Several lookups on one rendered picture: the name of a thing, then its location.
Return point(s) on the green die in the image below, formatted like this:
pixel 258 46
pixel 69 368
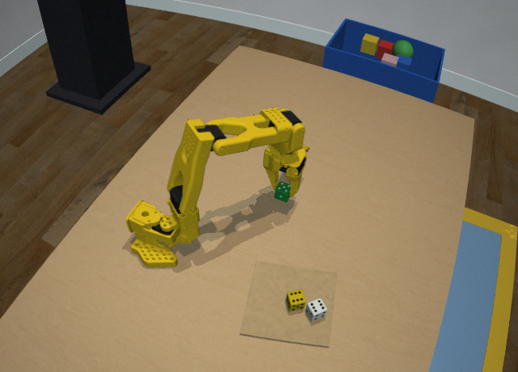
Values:
pixel 282 191

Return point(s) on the yellow die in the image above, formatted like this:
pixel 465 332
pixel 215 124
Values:
pixel 295 300

